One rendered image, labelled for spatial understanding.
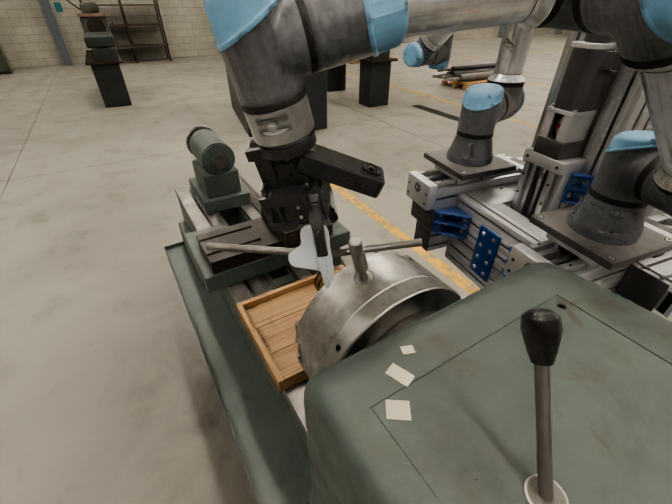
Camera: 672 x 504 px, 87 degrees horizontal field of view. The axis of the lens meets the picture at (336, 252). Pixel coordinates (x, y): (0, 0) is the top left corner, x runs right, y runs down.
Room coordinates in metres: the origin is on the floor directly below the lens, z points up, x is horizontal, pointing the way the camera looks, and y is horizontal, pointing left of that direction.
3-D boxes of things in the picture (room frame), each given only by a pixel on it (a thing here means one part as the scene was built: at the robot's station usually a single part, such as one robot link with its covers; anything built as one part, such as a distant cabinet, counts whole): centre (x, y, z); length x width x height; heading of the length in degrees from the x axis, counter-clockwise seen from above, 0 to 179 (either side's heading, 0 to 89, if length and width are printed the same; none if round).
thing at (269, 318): (0.70, 0.06, 0.89); 0.36 x 0.30 x 0.04; 121
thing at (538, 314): (0.20, -0.18, 1.38); 0.04 x 0.03 x 0.05; 31
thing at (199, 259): (1.08, 0.25, 0.90); 0.53 x 0.30 x 0.06; 121
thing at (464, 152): (1.19, -0.47, 1.21); 0.15 x 0.15 x 0.10
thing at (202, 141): (1.50, 0.54, 1.01); 0.30 x 0.20 x 0.29; 31
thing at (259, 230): (1.03, 0.24, 0.95); 0.43 x 0.18 x 0.04; 121
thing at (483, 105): (1.20, -0.47, 1.33); 0.13 x 0.12 x 0.14; 133
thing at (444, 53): (1.46, -0.37, 1.46); 0.11 x 0.08 x 0.11; 133
